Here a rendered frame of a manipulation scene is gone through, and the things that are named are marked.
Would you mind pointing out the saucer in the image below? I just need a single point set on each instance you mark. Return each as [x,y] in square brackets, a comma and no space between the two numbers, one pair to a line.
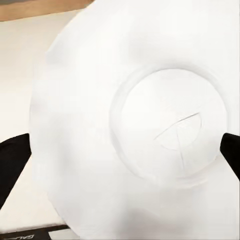
[127,116]

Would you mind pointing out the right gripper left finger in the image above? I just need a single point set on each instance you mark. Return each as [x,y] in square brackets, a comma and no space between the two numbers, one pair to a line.
[14,155]

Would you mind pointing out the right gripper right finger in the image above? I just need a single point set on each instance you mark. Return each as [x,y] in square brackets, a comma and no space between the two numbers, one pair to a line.
[230,149]

